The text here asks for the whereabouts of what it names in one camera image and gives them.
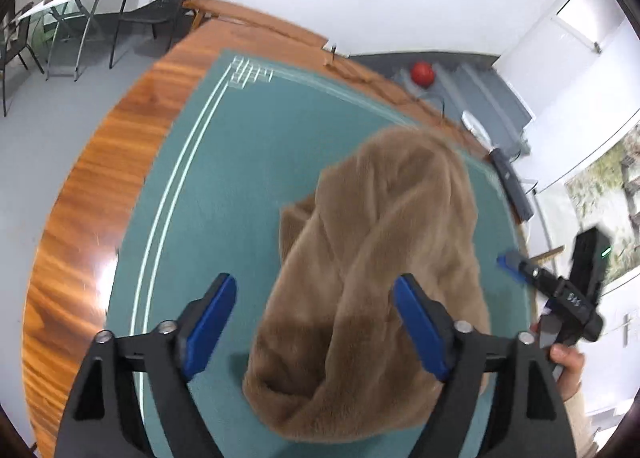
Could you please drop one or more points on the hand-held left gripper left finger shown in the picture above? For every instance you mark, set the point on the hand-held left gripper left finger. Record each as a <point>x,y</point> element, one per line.
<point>212,323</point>

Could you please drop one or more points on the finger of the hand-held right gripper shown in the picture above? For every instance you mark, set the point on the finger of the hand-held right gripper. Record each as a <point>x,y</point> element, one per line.
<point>512,263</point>

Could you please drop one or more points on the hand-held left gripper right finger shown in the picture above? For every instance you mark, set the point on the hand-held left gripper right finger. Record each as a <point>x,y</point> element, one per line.
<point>420,328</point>

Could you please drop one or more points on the brown fleece sweater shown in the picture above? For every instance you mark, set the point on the brown fleece sweater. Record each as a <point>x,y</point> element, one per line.
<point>380,248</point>

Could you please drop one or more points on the person's right forearm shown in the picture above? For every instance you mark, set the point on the person's right forearm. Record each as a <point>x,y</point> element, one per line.
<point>580,423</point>

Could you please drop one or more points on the person's right hand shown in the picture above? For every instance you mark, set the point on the person's right hand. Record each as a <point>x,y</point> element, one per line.
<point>567,370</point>

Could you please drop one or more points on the black power strip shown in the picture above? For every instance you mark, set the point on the black power strip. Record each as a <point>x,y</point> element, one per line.
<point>511,183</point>

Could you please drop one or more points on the white oval object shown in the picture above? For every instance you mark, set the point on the white oval object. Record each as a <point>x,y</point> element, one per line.
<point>475,126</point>

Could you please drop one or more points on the green table mat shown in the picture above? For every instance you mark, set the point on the green table mat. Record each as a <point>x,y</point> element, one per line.
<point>225,163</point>

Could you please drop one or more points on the grey stairs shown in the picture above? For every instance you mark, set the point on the grey stairs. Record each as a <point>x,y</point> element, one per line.
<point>470,88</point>

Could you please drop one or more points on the red ball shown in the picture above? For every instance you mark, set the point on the red ball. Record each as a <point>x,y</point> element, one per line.
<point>422,74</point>

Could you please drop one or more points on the white folding table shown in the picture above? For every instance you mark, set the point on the white folding table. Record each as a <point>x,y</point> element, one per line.
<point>75,3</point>

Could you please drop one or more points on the wall poster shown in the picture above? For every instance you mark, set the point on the wall poster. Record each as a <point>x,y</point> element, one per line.
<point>607,188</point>

